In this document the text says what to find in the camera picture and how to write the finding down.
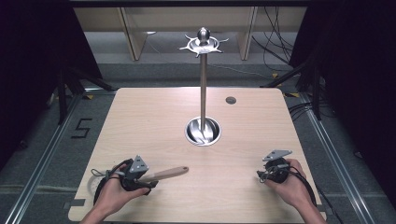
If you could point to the black metal stand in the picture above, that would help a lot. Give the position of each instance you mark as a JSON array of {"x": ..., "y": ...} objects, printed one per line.
[
  {"x": 67, "y": 90},
  {"x": 313, "y": 84}
]

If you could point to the beige wooden shelf unit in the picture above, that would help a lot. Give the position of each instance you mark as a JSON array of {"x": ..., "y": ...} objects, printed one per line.
[{"x": 134, "y": 31}]

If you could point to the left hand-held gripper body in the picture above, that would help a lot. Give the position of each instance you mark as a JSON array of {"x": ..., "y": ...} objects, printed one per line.
[{"x": 137, "y": 166}]

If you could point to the metal utensil rack stand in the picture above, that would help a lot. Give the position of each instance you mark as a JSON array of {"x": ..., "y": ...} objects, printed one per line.
[{"x": 203, "y": 93}]

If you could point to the grey table grommet cap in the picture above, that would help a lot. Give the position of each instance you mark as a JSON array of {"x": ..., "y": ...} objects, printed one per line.
[{"x": 230, "y": 100}]

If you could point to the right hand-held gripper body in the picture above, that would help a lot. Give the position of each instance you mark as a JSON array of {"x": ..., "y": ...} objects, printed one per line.
[{"x": 277, "y": 171}]

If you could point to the person's right hand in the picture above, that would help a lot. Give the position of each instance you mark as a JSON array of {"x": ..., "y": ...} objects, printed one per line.
[{"x": 289, "y": 189}]

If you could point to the black curtain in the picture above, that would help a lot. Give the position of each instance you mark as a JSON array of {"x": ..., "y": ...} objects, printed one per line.
[
  {"x": 34, "y": 62},
  {"x": 358, "y": 68}
]

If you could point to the person's left hand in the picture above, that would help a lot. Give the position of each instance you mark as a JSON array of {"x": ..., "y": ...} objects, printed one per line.
[{"x": 115, "y": 194}]

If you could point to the aluminium floor rail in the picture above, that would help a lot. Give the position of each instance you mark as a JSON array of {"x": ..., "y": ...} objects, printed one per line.
[
  {"x": 336, "y": 161},
  {"x": 40, "y": 165}
]

